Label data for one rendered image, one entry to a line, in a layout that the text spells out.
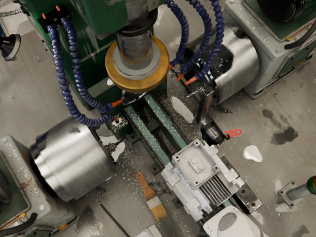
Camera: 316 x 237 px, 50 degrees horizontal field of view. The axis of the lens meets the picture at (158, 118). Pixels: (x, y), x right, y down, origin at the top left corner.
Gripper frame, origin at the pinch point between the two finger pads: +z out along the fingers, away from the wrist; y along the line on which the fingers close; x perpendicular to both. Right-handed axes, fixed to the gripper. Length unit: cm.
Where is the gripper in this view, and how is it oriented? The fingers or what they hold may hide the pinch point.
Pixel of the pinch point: (211, 212)
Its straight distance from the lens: 100.8
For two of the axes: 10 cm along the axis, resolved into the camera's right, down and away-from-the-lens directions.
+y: 8.2, -5.4, 1.8
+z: -2.7, -0.9, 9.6
